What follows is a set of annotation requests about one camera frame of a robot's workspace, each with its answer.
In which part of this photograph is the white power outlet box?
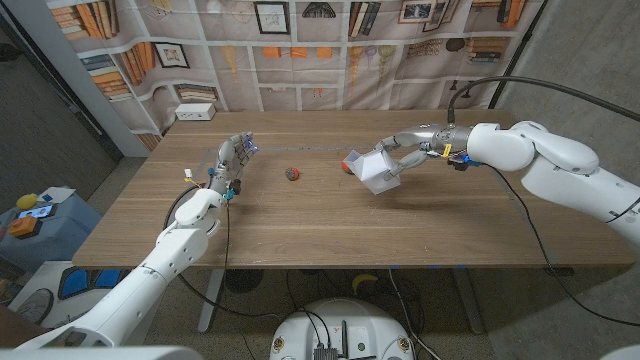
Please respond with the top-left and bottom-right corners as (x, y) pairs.
(174, 102), (217, 122)

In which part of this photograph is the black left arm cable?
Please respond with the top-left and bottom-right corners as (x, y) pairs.
(163, 184), (284, 321)

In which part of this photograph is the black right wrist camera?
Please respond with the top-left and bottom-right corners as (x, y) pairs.
(447, 152), (481, 172)

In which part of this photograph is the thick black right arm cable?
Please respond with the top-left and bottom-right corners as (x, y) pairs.
(446, 75), (640, 124)

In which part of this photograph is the white milk carton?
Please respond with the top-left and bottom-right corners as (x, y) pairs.
(343, 148), (402, 196)

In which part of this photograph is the person in brown clothing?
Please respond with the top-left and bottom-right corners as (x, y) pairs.
(0, 303), (45, 350)

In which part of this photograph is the black smartphone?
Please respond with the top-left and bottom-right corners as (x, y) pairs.
(17, 204), (58, 220)

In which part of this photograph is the blue cloth covered box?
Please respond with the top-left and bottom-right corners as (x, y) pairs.
(0, 192), (104, 274)

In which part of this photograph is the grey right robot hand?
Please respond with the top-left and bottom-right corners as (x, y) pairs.
(374, 123), (474, 181)

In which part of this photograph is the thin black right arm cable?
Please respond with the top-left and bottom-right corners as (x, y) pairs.
(481, 161), (640, 328)

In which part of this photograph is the grey floor cable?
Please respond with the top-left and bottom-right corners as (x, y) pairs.
(387, 267), (442, 360)

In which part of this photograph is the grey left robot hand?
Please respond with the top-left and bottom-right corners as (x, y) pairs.
(209, 131), (259, 199)

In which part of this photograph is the orange toy block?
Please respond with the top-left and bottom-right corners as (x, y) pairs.
(8, 215), (39, 238)

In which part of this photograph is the white floor mat blue print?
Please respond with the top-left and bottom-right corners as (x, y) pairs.
(12, 259), (136, 341)

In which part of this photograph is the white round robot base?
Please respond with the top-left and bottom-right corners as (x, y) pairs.
(269, 298), (416, 360)

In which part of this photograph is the black backdrop stand pole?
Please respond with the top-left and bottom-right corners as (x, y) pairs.
(487, 0), (550, 110)

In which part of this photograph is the yellow toy banana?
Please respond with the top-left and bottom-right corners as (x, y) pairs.
(351, 273), (380, 295)

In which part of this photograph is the printed bookshelf backdrop cloth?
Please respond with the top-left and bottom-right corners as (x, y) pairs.
(44, 0), (549, 154)

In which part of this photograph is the grey metal table leg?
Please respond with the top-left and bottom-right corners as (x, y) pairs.
(198, 268), (226, 334)
(452, 267), (485, 335)

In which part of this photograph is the white paper sheet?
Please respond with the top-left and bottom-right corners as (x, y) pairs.
(37, 186), (77, 205)

